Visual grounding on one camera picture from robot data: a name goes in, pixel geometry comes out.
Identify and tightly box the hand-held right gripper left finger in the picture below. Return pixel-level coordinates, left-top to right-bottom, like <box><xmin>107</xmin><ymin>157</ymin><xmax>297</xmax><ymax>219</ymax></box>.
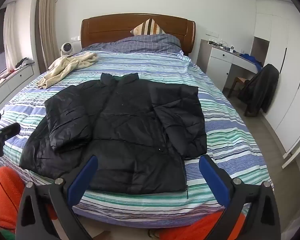
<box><xmin>15</xmin><ymin>155</ymin><xmax>99</xmax><ymax>240</ymax></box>

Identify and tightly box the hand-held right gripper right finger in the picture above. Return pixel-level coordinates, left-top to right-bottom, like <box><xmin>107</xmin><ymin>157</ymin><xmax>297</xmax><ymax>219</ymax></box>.
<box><xmin>198</xmin><ymin>155</ymin><xmax>281</xmax><ymax>240</ymax></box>

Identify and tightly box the black puffer jacket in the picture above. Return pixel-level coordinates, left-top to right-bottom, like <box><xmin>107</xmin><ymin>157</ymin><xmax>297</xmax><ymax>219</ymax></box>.
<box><xmin>19</xmin><ymin>72</ymin><xmax>208</xmax><ymax>195</ymax></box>

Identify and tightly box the pink clothes pile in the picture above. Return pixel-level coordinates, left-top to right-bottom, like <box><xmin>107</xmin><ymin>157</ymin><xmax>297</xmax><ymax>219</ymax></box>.
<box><xmin>0</xmin><ymin>70</ymin><xmax>15</xmax><ymax>87</ymax></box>

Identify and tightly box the dark clothes pile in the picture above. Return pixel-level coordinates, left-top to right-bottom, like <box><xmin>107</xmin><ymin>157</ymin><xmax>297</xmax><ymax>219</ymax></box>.
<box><xmin>15</xmin><ymin>57</ymin><xmax>34</xmax><ymax>68</ymax></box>

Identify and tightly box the white window bench cabinet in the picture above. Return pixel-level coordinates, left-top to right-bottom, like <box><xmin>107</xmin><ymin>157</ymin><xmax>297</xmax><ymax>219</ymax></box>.
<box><xmin>0</xmin><ymin>64</ymin><xmax>35</xmax><ymax>115</ymax></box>

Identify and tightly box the striped bed quilt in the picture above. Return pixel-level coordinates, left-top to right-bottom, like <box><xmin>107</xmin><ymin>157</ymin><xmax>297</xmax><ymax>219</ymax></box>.
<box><xmin>0</xmin><ymin>50</ymin><xmax>275</xmax><ymax>228</ymax></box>

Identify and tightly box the cream knit sweater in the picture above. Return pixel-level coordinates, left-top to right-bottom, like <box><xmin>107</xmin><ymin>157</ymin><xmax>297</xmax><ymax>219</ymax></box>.
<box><xmin>37</xmin><ymin>52</ymin><xmax>99</xmax><ymax>90</ymax></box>

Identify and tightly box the white sheer curtain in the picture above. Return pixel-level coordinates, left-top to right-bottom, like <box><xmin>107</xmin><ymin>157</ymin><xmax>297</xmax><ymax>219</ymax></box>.
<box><xmin>2</xmin><ymin>1</ymin><xmax>18</xmax><ymax>70</ymax></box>

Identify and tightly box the green shirt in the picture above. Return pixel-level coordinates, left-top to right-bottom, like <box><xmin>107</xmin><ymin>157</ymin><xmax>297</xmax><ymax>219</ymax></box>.
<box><xmin>0</xmin><ymin>229</ymin><xmax>17</xmax><ymax>240</ymax></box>

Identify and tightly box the white round fan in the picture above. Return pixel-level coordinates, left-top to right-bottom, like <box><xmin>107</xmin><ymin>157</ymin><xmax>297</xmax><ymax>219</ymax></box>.
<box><xmin>60</xmin><ymin>42</ymin><xmax>74</xmax><ymax>57</ymax></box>

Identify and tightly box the wooden chair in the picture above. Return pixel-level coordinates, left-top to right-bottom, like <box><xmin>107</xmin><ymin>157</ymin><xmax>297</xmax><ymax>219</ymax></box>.
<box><xmin>227</xmin><ymin>76</ymin><xmax>260</xmax><ymax>117</ymax></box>

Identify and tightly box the black bag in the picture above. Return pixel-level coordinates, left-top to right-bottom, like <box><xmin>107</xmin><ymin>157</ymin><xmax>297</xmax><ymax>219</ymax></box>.
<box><xmin>237</xmin><ymin>64</ymin><xmax>280</xmax><ymax>117</ymax></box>

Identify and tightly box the beige curtain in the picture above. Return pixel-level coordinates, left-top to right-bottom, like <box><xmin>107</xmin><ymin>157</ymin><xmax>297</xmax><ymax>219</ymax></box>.
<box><xmin>35</xmin><ymin>0</ymin><xmax>59</xmax><ymax>74</ymax></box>

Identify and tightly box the blue cloth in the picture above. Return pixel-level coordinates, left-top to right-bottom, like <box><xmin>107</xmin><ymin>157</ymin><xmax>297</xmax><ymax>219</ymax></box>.
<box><xmin>240</xmin><ymin>52</ymin><xmax>263</xmax><ymax>70</ymax></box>

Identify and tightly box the white wardrobe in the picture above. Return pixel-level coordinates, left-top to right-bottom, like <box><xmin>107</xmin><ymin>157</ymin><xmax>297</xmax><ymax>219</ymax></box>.
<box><xmin>252</xmin><ymin>0</ymin><xmax>300</xmax><ymax>155</ymax></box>

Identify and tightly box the small desk clutter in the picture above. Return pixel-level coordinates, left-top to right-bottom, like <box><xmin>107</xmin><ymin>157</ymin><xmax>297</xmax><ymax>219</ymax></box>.
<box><xmin>208</xmin><ymin>39</ymin><xmax>236</xmax><ymax>53</ymax></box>

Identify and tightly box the wooden headboard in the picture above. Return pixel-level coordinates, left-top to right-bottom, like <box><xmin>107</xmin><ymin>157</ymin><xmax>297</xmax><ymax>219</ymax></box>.
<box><xmin>80</xmin><ymin>13</ymin><xmax>196</xmax><ymax>57</ymax></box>

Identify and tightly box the blue checked pillow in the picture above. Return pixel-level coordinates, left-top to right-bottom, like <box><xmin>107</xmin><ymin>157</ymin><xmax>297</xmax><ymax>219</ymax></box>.
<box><xmin>81</xmin><ymin>34</ymin><xmax>184</xmax><ymax>54</ymax></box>

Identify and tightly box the brown striped cushion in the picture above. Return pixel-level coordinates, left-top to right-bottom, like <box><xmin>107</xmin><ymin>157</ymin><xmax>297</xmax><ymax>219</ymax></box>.
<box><xmin>130</xmin><ymin>18</ymin><xmax>166</xmax><ymax>36</ymax></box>

